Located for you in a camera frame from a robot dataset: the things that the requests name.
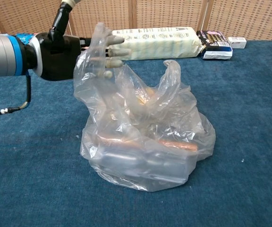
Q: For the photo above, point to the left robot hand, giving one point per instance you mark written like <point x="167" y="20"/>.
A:
<point x="55" y="56"/>

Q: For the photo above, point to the clear plastic bag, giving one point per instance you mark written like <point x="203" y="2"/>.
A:
<point x="136" y="146"/>

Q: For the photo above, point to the blue cookie box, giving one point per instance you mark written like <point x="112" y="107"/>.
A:
<point x="27" y="39"/>

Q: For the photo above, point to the yellow snack packet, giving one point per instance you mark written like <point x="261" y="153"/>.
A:
<point x="146" y="95"/>

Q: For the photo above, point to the long white wrapped package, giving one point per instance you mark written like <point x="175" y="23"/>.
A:
<point x="155" y="45"/>

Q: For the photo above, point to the blue table mat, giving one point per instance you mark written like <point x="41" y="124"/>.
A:
<point x="32" y="165"/>

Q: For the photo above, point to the woven folding screen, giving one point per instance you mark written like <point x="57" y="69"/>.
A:
<point x="169" y="14"/>

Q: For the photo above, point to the clear water bottle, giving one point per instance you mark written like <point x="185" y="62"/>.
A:
<point x="138" y="163"/>

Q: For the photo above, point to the brown sausage stick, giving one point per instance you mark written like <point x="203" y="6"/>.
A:
<point x="173" y="144"/>

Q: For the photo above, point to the black and pink snack pack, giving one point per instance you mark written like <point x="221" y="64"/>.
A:
<point x="216" y="45"/>

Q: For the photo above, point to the small white box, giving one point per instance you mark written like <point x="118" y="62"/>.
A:
<point x="237" y="42"/>

